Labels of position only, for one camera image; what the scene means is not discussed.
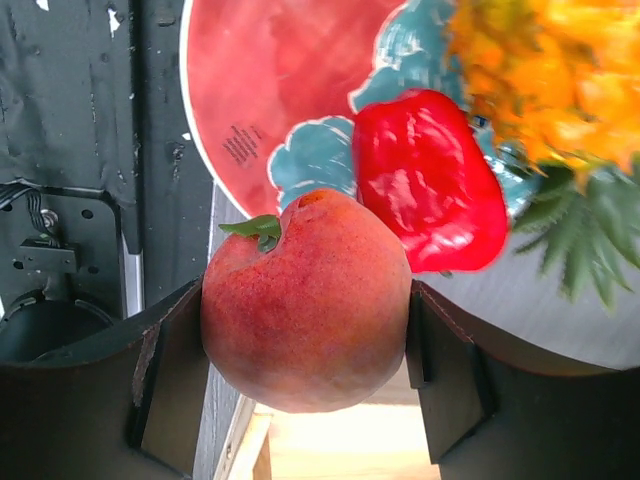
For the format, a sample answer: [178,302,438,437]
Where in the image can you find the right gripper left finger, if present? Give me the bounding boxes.
[1,278,209,479]

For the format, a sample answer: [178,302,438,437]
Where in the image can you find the red fake pepper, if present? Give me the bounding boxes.
[352,89,509,273]

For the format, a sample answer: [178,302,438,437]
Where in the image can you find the fake peach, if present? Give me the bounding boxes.
[201,189,412,413]

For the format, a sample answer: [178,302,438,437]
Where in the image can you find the wooden tray frame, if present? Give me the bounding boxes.
[214,397,440,479]

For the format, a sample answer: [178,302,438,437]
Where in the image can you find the orange fake pineapple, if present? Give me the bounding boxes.
[447,1,639,307]

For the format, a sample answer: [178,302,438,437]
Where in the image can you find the red and teal plate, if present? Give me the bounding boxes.
[179,0,544,221]

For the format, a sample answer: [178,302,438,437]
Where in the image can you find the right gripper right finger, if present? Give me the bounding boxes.
[406,281,639,480]

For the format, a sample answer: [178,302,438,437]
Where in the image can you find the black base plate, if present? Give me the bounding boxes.
[1,1,212,361]

